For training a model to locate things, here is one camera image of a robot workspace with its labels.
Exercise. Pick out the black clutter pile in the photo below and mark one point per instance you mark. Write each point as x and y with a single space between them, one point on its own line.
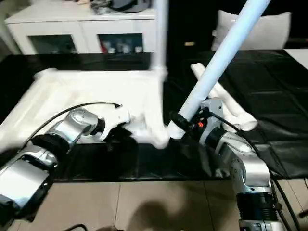
101 8

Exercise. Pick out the small yellow label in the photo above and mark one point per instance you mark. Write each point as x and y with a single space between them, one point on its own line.
189 44

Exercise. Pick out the small red box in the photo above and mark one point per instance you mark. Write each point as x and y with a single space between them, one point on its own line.
104 47

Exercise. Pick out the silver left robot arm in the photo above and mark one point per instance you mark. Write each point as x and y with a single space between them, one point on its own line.
72 125

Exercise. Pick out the white plastic table top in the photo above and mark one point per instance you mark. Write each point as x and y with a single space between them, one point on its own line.
96 89

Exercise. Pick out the black stand base bar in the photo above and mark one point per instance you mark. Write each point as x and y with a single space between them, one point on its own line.
303 214

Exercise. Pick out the black work mat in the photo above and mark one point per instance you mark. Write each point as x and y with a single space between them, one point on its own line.
264 84

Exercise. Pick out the beige plush toy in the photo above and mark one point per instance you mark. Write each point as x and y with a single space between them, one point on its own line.
84 2

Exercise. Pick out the white glass-door cabinet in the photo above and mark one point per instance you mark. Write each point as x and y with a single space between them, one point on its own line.
72 24

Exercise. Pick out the white plastic table leg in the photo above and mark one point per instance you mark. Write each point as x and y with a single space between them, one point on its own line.
160 36
199 69
240 113
216 60

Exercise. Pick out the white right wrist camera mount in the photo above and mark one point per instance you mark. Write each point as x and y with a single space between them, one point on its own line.
214 113

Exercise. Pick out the grey cushion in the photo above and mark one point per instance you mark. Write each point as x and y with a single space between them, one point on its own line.
264 33

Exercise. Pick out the grey helmet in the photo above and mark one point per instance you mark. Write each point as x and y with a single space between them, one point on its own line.
134 5

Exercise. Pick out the white flat board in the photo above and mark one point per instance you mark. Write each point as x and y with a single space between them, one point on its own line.
297 56

